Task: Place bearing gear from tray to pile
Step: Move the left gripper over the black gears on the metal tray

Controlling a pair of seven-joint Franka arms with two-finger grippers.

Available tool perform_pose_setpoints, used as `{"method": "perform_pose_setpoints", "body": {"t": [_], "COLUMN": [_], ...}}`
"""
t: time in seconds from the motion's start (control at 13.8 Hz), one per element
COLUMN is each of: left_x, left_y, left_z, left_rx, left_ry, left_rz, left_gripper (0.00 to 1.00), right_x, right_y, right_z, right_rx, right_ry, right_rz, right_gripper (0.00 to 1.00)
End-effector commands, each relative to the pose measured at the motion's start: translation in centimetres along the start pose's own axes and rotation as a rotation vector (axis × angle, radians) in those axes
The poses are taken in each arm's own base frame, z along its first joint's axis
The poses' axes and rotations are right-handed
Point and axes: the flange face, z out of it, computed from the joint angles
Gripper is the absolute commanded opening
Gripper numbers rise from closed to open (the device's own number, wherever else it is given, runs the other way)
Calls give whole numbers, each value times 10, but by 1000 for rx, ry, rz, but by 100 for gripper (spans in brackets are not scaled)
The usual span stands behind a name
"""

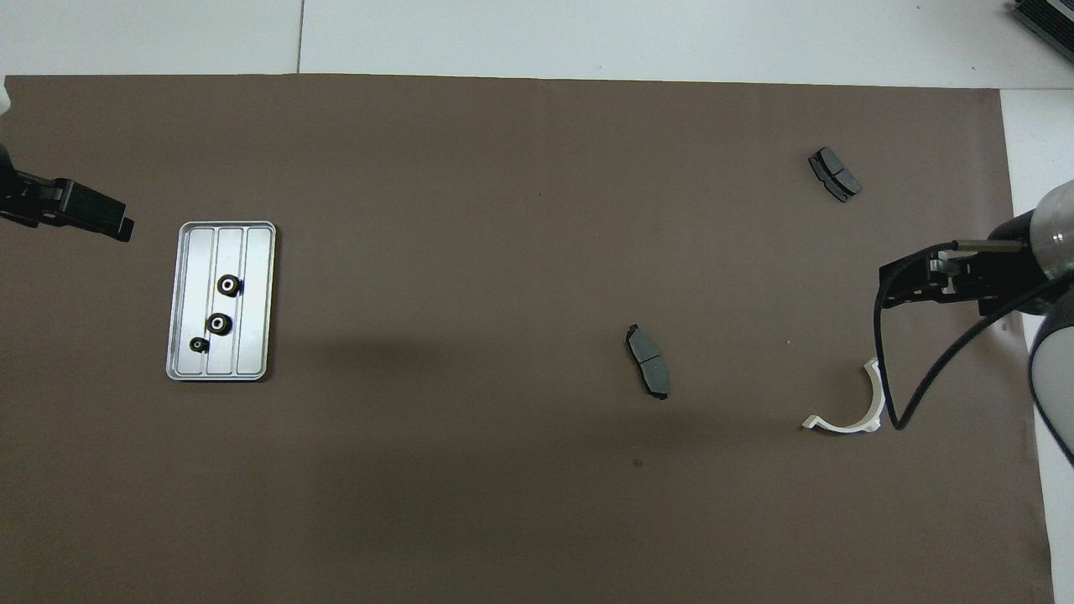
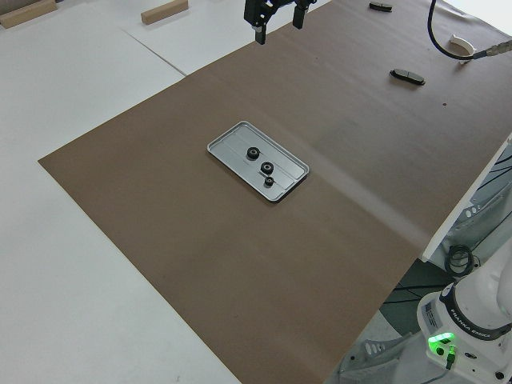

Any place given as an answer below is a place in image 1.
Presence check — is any grey ribbed device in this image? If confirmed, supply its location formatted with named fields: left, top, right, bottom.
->
left=1009, top=0, right=1074, bottom=53

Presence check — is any long grey brake pad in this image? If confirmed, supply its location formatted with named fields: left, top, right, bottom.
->
left=625, top=323, right=670, bottom=401

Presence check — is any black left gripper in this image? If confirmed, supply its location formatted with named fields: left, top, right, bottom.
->
left=0, top=144, right=135, bottom=242

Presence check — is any white curved plastic bracket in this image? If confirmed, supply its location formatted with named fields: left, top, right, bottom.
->
left=802, top=357, right=888, bottom=435

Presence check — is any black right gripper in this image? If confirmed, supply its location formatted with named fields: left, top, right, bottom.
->
left=879, top=213, right=1043, bottom=316

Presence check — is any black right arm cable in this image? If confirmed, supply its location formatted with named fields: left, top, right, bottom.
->
left=873, top=239, right=1074, bottom=431

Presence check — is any brown table mat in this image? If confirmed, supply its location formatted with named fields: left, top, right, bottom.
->
left=0, top=74, right=1057, bottom=604

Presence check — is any silver ribbed metal tray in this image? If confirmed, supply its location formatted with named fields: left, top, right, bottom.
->
left=165, top=221, right=277, bottom=383

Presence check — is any short grey brake pad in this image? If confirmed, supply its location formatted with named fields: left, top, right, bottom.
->
left=808, top=147, right=863, bottom=204

